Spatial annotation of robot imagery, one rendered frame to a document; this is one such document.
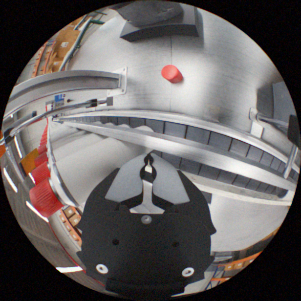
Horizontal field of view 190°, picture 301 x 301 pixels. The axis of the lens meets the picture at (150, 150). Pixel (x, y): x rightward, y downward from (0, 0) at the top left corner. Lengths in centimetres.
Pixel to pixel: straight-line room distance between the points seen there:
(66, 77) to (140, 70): 18
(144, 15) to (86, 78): 20
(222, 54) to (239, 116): 14
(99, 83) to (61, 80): 10
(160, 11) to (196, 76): 19
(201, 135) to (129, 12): 30
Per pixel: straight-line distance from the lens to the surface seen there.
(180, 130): 16
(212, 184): 16
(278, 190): 29
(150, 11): 27
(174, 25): 26
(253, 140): 18
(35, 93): 23
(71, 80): 25
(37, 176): 15
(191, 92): 21
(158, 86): 23
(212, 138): 16
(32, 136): 817
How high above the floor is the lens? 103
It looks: 51 degrees down
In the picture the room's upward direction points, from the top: 127 degrees counter-clockwise
